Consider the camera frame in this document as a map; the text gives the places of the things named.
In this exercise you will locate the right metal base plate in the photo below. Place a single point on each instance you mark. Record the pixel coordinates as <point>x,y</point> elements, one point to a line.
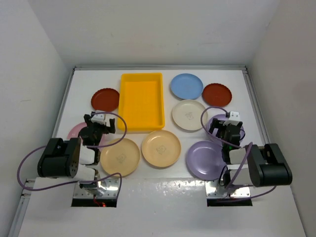
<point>215,191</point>

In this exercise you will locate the blue plate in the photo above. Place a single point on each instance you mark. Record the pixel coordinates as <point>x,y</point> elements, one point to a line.
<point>186,86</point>

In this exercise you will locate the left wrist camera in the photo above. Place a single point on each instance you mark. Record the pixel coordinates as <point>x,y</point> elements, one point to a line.
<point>98,117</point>

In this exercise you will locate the metal base plate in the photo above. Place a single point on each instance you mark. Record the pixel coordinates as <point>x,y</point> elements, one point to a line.
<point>106,189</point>
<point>215,191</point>

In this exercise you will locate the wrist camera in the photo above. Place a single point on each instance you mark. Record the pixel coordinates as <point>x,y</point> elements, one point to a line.
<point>98,117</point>
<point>233,117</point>

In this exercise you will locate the red scalloped plate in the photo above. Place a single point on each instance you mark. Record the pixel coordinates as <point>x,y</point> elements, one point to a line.
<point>216,94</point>
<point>106,99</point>

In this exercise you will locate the pink plate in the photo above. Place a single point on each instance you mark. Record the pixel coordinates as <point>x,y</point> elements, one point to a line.
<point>75,131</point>

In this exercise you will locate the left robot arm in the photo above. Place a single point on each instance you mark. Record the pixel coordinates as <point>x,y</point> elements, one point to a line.
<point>72,158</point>

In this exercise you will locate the white cream plate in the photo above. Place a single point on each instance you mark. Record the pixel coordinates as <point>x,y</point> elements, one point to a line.
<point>187,113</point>

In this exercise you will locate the aluminium frame rail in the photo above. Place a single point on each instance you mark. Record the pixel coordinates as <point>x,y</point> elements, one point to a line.
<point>255,105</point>

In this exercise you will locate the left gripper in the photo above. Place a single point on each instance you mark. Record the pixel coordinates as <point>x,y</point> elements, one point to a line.
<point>106,130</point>

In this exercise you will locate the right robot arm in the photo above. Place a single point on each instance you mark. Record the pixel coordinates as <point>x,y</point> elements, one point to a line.
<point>267,165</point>

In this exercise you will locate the peach plate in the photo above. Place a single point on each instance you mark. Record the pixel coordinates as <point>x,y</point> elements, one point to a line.
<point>161,148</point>
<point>123,157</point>

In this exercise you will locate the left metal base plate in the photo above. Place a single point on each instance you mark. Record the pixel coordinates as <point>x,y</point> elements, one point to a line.
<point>106,189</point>

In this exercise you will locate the purple plate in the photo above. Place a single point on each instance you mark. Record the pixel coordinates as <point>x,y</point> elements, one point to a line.
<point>222,117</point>
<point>204,160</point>

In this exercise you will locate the yellow plastic bin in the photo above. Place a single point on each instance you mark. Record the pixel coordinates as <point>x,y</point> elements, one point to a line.
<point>141,102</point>

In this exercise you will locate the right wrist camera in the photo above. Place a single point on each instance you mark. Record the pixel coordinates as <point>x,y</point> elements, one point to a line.
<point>233,117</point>

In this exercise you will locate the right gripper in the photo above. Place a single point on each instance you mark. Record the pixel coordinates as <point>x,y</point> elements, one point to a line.
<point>216,124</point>

